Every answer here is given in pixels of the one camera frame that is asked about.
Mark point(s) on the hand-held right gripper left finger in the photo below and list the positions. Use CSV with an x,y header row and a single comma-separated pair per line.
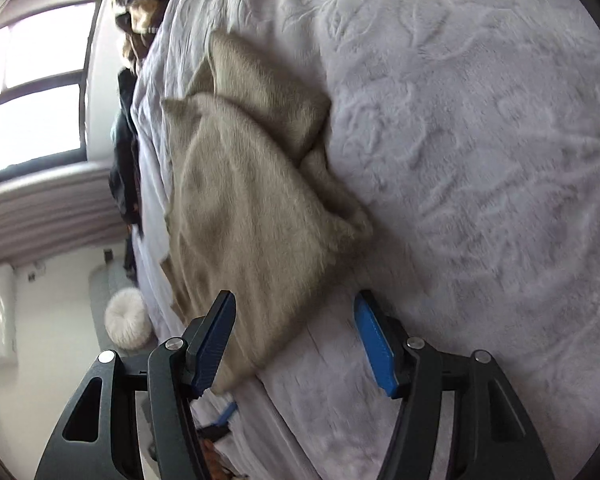
x,y
212,345

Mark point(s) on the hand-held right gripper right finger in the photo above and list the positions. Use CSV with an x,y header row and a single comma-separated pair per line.
x,y
375,345

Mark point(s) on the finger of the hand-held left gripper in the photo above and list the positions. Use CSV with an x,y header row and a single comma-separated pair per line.
x,y
227,412

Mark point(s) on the olive knit sweater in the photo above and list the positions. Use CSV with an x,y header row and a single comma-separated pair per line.
x,y
240,210

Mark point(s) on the black clothes pile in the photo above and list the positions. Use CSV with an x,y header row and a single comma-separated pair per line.
x,y
125,160

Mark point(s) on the white round fluffy pillow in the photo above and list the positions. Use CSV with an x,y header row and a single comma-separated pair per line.
x,y
125,317

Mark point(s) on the plain lavender bed sheet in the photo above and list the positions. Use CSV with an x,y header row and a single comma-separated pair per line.
x,y
147,170

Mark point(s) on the lavender embossed fleece blanket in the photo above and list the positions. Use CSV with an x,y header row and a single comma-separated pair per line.
x,y
480,160

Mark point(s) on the grey pleated curtain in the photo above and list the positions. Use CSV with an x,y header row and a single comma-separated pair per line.
x,y
45,210

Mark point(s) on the window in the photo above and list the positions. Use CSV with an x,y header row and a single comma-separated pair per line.
x,y
35,95

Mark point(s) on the cream striped furry blanket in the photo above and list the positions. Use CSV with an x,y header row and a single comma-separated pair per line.
x,y
140,5

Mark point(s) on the black wall socket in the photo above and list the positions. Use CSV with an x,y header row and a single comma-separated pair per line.
x,y
108,255

